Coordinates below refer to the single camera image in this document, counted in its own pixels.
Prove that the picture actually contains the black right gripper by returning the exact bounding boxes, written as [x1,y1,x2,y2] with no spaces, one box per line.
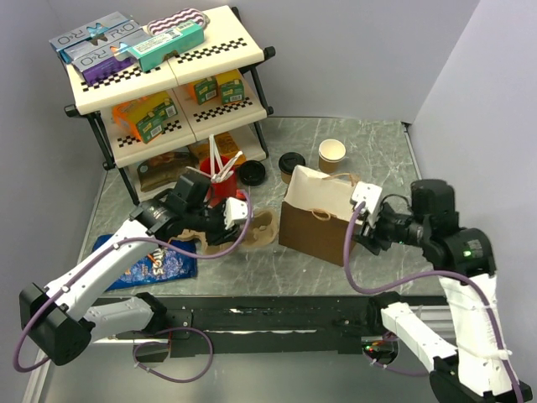
[347,199,428,254]

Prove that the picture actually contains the brown pulp cup carrier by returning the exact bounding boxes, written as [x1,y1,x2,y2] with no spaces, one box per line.
[169,209,279,255]

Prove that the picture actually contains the black coffee cup lids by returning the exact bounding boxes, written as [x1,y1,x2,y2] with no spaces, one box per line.
[238,160,266,186]

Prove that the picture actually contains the brown paper takeout bag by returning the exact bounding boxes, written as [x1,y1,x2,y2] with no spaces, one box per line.
[279,165,360,266]

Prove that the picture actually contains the brown paper coffee cup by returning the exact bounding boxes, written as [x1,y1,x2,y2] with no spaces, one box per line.
[279,151,307,186]

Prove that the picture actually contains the black plastic cup lid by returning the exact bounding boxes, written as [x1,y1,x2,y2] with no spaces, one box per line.
[279,151,307,172]

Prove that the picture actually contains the brown paper cups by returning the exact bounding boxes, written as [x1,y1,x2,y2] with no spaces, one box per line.
[318,139,347,174]

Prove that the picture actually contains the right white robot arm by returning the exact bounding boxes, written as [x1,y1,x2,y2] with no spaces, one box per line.
[343,180,533,402]

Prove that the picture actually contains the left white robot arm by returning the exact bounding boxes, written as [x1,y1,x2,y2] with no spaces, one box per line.
[19,171,253,366]

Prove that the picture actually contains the red ribbed plastic cup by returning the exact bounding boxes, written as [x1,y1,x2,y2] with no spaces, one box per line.
[200,156,237,207]

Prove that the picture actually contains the white wrapped straw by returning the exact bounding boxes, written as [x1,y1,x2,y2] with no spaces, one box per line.
[217,150,243,182]
[209,134,222,183]

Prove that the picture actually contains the blue Doritos chip bag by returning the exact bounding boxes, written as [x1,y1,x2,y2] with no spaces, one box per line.
[107,246,197,291]

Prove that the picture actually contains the brown snack bag lower shelf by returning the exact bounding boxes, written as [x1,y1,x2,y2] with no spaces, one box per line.
[136,151,198,192]

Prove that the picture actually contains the green orange snack box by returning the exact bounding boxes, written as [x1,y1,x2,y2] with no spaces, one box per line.
[133,109,168,144]
[143,96,178,122]

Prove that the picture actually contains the cream checkered shelf rack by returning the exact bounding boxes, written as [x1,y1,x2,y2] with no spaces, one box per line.
[65,5,276,203]

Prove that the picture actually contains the teal foil box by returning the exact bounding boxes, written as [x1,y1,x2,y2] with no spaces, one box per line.
[128,20,205,72]

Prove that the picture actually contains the purple RO foil box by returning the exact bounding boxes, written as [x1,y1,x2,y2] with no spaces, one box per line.
[72,43,136,85]

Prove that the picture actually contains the purple wavy pouch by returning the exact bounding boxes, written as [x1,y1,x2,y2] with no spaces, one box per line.
[147,8,211,36]

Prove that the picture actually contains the silver RO foil box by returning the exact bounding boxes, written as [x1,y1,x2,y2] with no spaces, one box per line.
[49,12,141,64]

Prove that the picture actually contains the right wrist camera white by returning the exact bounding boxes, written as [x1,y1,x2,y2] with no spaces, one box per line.
[351,181,383,228]

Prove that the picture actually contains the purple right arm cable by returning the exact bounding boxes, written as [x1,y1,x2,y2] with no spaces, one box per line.
[342,201,525,403]

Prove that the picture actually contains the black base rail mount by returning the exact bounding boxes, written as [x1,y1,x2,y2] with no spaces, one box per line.
[160,295,386,358]

